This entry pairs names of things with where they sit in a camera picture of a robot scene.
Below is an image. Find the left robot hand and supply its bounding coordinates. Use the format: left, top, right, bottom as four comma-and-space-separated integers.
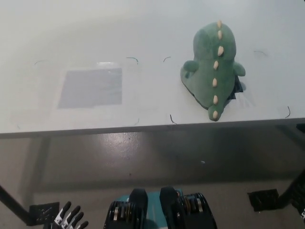
53, 201, 89, 229

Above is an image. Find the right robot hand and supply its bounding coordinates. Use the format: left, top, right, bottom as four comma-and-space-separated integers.
292, 178, 305, 222

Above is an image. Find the green plush dinosaur toy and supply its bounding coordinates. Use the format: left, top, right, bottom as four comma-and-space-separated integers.
180, 20, 246, 122

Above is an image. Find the grey tape patch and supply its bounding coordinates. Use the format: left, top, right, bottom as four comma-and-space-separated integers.
58, 67, 123, 109

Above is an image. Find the robot torso black and teal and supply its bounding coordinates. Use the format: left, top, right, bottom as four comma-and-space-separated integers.
103, 187, 219, 229

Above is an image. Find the black table leg bar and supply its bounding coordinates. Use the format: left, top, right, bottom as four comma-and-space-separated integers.
278, 167, 305, 203
0, 185, 27, 226

